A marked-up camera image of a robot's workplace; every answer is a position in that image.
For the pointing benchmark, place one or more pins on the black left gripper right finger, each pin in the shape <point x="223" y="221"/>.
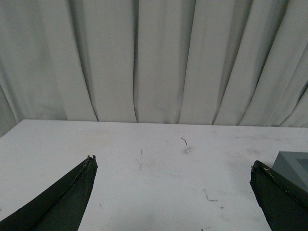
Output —
<point x="284" y="204"/>

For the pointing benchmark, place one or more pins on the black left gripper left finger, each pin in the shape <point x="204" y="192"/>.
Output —
<point x="61" y="206"/>

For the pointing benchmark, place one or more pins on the gray base block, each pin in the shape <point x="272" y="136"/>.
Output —
<point x="294" y="167"/>

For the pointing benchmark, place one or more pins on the white pleated curtain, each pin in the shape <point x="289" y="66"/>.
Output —
<point x="207" y="62"/>

